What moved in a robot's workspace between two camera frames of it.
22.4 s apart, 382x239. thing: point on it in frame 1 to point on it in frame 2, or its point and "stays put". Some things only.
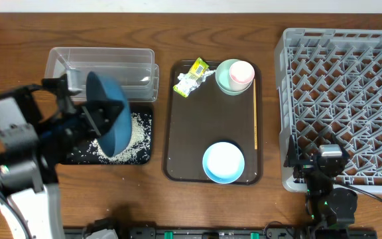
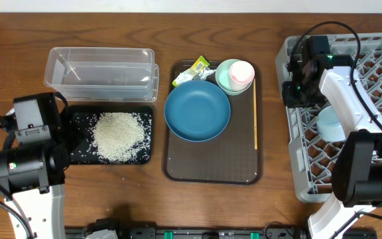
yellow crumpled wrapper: [193, 79] stays put
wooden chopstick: [254, 113] stays put
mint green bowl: [222, 74] stays put
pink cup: [241, 76] stays put
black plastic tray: [138, 152] stays put
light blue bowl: [223, 162] to [328, 126]
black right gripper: [304, 164] to [291, 101]
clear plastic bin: [134, 69] stays put
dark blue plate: [115, 141] to [197, 111]
